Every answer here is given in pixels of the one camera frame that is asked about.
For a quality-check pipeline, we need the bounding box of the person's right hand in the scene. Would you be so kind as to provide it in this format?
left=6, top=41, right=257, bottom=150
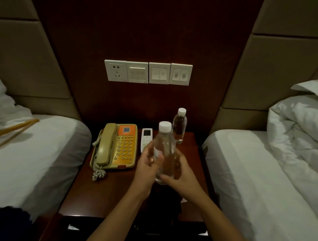
left=160, top=150, right=207, bottom=200

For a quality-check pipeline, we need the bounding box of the person's left hand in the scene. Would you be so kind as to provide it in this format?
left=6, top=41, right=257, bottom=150
left=131, top=143, right=165, bottom=197

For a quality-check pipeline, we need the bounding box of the clear water bottle white cap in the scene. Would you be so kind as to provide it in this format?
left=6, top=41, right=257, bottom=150
left=153, top=121, right=177, bottom=186
left=172, top=108, right=188, bottom=145

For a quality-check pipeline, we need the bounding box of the person's left forearm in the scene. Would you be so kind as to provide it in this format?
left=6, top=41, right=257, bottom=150
left=86, top=186, right=160, bottom=241

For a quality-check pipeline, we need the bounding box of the person's right forearm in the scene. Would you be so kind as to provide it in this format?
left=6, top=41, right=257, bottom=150
left=184, top=188, right=247, bottom=241

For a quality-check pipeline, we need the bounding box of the white remote control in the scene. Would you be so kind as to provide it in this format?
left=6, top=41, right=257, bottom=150
left=140, top=128, right=154, bottom=153

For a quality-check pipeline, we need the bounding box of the beige telephone with orange panel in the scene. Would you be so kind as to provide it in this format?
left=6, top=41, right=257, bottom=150
left=89, top=123, right=138, bottom=171

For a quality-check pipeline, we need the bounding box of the beige telephone handset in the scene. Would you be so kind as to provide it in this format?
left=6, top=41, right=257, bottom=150
left=95, top=123, right=119, bottom=166

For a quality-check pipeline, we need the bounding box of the dark wooden nightstand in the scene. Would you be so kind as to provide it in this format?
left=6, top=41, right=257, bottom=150
left=32, top=131, right=220, bottom=241

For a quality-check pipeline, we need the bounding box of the bed with white sheet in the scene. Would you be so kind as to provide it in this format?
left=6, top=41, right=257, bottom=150
left=202, top=129, right=318, bottom=241
left=0, top=114, right=92, bottom=222

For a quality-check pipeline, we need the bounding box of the white crumpled duvet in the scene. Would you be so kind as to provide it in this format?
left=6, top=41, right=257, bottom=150
left=267, top=94, right=318, bottom=199

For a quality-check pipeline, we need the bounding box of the beige padded headboard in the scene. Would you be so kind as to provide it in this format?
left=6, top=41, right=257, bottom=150
left=209, top=0, right=318, bottom=136
left=0, top=0, right=83, bottom=122

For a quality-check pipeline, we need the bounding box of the white pillow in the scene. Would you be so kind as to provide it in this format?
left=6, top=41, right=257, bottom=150
left=0, top=79, right=34, bottom=126
left=290, top=80, right=318, bottom=96

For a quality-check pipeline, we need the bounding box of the dark garment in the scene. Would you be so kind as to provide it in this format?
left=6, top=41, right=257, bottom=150
left=0, top=206, right=34, bottom=241

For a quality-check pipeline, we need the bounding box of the beige coiled telephone cord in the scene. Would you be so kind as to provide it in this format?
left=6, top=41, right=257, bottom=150
left=91, top=129, right=108, bottom=182

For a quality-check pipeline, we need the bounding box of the white two-button switch panel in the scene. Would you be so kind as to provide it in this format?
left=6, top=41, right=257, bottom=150
left=149, top=62, right=171, bottom=84

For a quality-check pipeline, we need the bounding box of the white switch panel with symbols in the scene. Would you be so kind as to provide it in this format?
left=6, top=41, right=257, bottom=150
left=169, top=63, right=193, bottom=86

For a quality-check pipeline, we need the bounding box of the white six-button switch panel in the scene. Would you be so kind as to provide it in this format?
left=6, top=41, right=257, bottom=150
left=127, top=61, right=149, bottom=84

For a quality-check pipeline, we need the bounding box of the white wall power socket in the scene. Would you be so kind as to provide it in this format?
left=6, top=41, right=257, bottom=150
left=104, top=59, right=129, bottom=82

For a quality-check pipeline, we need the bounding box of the yellow strap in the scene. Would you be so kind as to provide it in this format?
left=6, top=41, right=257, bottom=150
left=0, top=118, right=40, bottom=147

